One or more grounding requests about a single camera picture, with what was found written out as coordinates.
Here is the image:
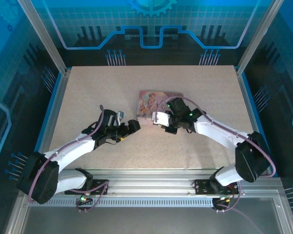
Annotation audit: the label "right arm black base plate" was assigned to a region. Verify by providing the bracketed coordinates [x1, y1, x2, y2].
[193, 179, 240, 195]

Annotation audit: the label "right base connector module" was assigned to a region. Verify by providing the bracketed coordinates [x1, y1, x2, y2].
[213, 195, 236, 207]

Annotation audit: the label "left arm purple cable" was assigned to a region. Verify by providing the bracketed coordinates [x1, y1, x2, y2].
[26, 104, 105, 203]

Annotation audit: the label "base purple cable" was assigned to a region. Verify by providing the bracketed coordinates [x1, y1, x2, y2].
[213, 181, 262, 232]
[69, 181, 110, 213]

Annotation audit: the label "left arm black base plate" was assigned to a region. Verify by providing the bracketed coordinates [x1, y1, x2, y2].
[64, 179, 109, 195]

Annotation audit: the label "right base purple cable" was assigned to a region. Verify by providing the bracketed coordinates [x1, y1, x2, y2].
[213, 181, 262, 232]

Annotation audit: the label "pink illustrated tin box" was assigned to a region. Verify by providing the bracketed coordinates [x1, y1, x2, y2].
[136, 90, 185, 126]

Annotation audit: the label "base connector module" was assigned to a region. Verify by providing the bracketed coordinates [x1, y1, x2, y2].
[75, 194, 93, 206]
[213, 195, 236, 207]

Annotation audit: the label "aluminium frame post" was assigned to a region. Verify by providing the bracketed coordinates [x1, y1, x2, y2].
[16, 0, 72, 75]
[235, 0, 286, 75]

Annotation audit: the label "aluminium side rail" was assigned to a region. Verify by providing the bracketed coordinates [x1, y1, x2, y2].
[19, 69, 71, 171]
[235, 69, 272, 177]

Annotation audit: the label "slotted grey cable duct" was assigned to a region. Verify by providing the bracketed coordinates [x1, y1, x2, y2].
[29, 197, 214, 206]

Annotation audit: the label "left gripper black power cable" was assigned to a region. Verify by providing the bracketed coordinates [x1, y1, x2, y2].
[106, 136, 126, 146]

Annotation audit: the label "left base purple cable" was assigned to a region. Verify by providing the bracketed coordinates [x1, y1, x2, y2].
[69, 181, 110, 213]

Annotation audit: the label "left base connector module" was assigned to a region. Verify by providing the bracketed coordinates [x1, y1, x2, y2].
[75, 194, 93, 206]

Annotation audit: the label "aluminium mounting beam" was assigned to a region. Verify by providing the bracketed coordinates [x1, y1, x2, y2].
[21, 168, 281, 196]

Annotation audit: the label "grey metal platform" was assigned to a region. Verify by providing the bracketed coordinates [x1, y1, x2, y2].
[4, 190, 293, 234]

